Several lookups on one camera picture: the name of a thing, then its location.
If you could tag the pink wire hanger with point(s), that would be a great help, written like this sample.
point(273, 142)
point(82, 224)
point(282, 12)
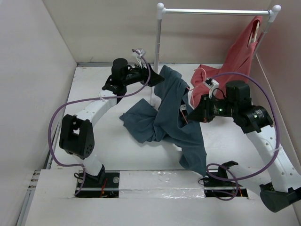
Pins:
point(195, 92)

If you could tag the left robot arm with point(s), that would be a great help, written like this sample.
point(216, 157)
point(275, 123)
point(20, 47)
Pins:
point(77, 135)

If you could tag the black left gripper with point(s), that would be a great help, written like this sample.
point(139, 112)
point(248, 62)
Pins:
point(154, 78)

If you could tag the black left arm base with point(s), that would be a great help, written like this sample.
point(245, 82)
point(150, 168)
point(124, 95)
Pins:
point(107, 188)

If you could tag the white clothes rack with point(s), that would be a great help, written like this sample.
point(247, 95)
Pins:
point(218, 81)

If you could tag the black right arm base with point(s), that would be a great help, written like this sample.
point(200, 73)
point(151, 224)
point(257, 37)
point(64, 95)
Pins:
point(222, 190)

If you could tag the blue t shirt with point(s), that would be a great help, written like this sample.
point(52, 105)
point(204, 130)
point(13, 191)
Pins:
point(169, 122)

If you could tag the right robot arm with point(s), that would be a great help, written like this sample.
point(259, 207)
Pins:
point(283, 187)

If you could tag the red t shirt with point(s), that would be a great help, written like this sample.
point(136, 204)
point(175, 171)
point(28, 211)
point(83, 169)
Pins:
point(240, 54)

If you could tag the wooden hanger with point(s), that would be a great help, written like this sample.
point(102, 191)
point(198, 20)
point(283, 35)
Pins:
point(254, 32)

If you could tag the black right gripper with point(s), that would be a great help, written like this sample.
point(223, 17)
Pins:
point(202, 112)

